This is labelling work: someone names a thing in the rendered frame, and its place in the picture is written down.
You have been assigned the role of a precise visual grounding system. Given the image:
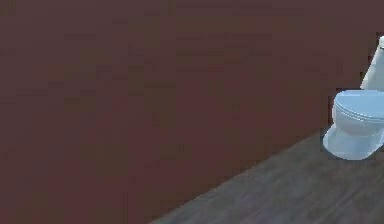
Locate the white toilet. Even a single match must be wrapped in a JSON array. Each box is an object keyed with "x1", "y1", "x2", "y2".
[{"x1": 322, "y1": 35, "x2": 384, "y2": 161}]

